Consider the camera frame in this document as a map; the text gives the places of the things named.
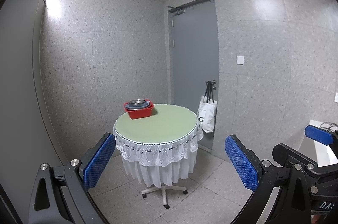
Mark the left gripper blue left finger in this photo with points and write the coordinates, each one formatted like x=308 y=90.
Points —
x=61 y=194

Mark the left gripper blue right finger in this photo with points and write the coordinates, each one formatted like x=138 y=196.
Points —
x=292 y=204

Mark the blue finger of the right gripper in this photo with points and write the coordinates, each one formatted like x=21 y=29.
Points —
x=285 y=156
x=320 y=135

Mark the red plastic square basin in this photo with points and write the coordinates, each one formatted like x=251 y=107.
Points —
x=142 y=113

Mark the large steel bowl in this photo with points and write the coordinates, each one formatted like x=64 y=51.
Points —
x=137 y=101

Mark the blue square plate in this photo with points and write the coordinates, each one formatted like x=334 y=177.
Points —
x=129 y=106

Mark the person's hand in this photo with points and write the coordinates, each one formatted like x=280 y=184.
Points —
x=318 y=219

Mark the white tote bag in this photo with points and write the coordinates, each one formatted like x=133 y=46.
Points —
x=207 y=110

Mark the round table white base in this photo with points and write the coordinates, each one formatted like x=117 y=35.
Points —
x=163 y=189

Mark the green white lace tablecloth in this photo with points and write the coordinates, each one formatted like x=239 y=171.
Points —
x=160 y=149

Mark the grey door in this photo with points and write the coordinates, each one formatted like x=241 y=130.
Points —
x=194 y=52

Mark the door closer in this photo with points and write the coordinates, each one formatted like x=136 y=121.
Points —
x=176 y=10

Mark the white wall switch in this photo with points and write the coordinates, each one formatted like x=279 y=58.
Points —
x=240 y=60

